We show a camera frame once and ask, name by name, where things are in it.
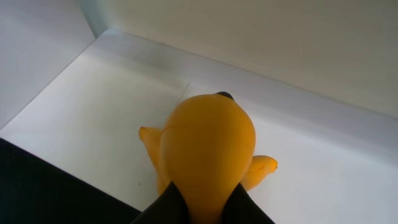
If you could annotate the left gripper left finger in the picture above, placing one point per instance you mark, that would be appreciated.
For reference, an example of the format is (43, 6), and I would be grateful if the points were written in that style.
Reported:
(169, 208)

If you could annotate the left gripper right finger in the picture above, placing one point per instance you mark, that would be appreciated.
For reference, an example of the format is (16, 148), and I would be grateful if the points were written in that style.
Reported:
(241, 210)

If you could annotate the yellow rubber duck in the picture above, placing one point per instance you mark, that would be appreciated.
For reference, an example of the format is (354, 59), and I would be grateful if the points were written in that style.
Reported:
(206, 146)

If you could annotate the white shelf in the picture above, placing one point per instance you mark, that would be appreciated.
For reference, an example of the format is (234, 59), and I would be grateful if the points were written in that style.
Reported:
(93, 124)

